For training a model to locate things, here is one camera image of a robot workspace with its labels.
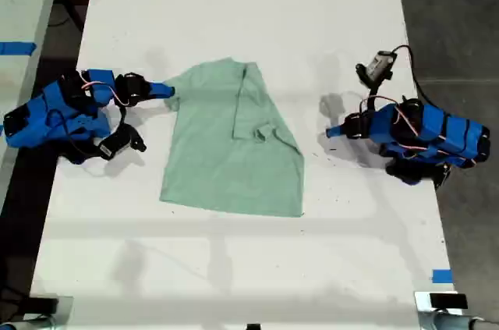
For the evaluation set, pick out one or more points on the metal table bracket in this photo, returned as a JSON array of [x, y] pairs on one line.
[[64, 316], [423, 316]]

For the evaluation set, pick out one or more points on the short blue tape strip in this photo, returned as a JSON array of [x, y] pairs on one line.
[[442, 276]]

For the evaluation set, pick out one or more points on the short black camera stalk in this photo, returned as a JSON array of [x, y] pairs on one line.
[[122, 116], [373, 94]]

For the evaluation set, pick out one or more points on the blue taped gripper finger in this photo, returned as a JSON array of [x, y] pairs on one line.
[[160, 89], [337, 132]]

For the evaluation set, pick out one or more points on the pale green t-shirt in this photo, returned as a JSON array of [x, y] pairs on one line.
[[230, 158]]

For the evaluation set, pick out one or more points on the tiny black edge block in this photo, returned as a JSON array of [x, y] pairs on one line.
[[253, 327]]

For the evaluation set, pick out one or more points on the pale side table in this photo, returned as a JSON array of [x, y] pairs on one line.
[[19, 2]]

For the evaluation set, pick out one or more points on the long blue tape strip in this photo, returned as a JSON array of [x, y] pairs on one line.
[[17, 48]]

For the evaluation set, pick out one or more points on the small black box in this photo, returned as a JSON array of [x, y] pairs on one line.
[[448, 301], [43, 305]]

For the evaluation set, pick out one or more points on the black camera box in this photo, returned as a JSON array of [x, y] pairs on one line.
[[377, 64], [117, 143]]

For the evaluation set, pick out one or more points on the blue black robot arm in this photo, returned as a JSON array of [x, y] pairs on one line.
[[448, 131], [35, 123]]

